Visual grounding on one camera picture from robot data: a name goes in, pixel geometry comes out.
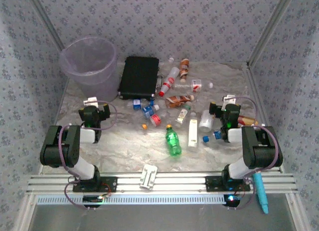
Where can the wide clear plastic bottle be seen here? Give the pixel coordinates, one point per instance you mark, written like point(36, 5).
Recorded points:
point(205, 121)

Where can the red yellow label bottle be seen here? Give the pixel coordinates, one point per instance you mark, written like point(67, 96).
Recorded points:
point(246, 120)

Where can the clear bottle blue cap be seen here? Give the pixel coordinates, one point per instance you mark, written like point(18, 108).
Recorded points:
point(217, 134)

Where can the clear bottle red white label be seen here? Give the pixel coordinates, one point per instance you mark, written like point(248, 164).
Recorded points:
point(196, 84)

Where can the tall white label bottle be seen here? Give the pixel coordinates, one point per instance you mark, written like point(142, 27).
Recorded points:
point(192, 134)

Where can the clear bottle green cap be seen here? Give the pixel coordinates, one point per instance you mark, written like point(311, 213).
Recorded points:
point(183, 114)

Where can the small blue label bottle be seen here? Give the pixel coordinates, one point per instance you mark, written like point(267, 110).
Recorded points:
point(136, 104)

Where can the crushed brown label bottle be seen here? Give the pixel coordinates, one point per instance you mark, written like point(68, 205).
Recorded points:
point(178, 100)

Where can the orange bottle cap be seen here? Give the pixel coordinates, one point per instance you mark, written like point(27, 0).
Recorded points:
point(144, 126)

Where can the blue label bottle white cap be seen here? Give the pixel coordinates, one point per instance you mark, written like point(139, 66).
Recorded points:
point(148, 111)

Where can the brown white label bottle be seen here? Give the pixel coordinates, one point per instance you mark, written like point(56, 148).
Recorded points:
point(184, 66)

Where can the green plastic bottle yellow cap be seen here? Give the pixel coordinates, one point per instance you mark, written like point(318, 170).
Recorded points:
point(173, 142)

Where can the small clear bottle white cap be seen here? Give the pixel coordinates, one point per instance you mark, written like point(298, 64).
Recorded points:
point(171, 59)

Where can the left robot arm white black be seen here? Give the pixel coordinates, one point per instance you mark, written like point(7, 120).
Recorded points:
point(84, 170)

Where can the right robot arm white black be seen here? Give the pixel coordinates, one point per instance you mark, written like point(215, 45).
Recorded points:
point(239, 170)

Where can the translucent purple plastic bin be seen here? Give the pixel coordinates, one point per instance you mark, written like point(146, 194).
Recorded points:
point(99, 84)

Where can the black hard case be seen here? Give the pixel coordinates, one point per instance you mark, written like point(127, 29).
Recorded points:
point(139, 76)

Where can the left black controller board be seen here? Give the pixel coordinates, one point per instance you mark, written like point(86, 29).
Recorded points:
point(92, 199)

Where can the black controller board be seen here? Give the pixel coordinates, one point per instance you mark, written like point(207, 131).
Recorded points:
point(231, 199)
point(92, 199)

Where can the right black controller board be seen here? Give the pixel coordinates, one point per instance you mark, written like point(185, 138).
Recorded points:
point(231, 199)

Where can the cyan marker pen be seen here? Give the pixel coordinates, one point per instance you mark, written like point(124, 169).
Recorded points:
point(261, 196)

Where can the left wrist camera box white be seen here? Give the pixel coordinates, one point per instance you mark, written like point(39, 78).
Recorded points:
point(90, 101)

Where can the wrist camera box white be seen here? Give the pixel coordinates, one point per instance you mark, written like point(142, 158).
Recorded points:
point(90, 101)
point(229, 97)

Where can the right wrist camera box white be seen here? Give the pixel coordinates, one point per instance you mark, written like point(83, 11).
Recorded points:
point(229, 97)

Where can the aluminium table edge rail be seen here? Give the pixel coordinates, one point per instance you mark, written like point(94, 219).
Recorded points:
point(249, 69)

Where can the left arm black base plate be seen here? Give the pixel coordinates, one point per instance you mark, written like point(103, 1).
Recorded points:
point(111, 183)

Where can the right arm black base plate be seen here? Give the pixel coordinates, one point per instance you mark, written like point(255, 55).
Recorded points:
point(211, 183)

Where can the white plastic bracket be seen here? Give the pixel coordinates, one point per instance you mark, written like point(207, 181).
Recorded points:
point(148, 176)

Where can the aluminium mounting rail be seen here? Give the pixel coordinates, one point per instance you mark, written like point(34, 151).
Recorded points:
point(174, 181)

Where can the aluminium frame post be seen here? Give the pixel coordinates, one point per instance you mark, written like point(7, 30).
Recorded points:
point(277, 17)

